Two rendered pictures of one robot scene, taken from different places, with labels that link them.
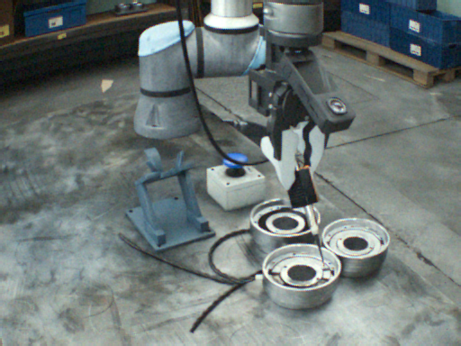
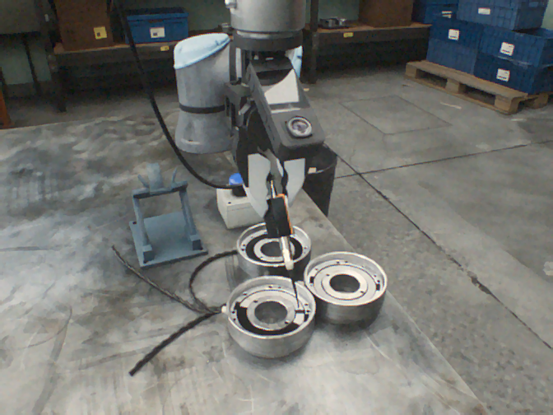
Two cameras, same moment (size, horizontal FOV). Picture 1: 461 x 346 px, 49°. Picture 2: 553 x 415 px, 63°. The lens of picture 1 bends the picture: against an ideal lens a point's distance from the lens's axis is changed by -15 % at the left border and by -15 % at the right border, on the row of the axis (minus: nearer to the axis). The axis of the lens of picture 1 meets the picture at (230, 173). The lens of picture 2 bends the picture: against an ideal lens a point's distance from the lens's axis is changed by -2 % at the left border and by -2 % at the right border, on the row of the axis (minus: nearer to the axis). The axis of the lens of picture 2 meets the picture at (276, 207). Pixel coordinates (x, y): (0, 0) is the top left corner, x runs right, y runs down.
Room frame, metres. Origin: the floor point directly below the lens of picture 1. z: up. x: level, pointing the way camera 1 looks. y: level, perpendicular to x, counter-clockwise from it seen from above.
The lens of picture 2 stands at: (0.21, -0.15, 1.22)
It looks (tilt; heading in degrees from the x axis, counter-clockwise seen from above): 31 degrees down; 7
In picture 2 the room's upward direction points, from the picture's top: straight up
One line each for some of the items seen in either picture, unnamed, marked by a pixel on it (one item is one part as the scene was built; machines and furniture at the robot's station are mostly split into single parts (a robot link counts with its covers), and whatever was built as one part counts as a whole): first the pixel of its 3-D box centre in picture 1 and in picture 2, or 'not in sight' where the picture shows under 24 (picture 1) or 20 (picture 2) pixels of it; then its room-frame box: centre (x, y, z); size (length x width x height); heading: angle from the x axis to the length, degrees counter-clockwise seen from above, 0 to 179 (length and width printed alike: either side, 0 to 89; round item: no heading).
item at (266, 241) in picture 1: (284, 228); (274, 254); (0.73, -0.08, 0.82); 0.10 x 0.10 x 0.04
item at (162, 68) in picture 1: (169, 52); (206, 68); (1.17, 0.13, 0.97); 0.13 x 0.12 x 0.14; 99
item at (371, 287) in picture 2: (355, 249); (344, 288); (0.67, -0.18, 0.82); 0.08 x 0.08 x 0.02
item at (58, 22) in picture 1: (52, 15); (155, 25); (4.05, 1.37, 0.56); 0.52 x 0.38 x 0.22; 114
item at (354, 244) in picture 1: (355, 248); (344, 288); (0.67, -0.18, 0.82); 0.10 x 0.10 x 0.04
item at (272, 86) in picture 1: (289, 72); (265, 87); (0.70, -0.08, 1.07); 0.09 x 0.08 x 0.12; 30
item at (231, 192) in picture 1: (234, 182); (241, 201); (0.87, -0.01, 0.82); 0.08 x 0.07 x 0.05; 27
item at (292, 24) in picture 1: (291, 16); (265, 10); (0.69, -0.08, 1.15); 0.08 x 0.08 x 0.05
